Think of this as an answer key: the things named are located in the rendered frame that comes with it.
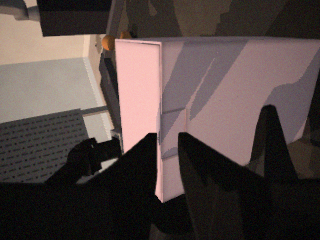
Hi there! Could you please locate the pale pink paper carton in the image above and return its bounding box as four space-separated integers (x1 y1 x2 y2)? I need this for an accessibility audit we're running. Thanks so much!
115 36 320 203

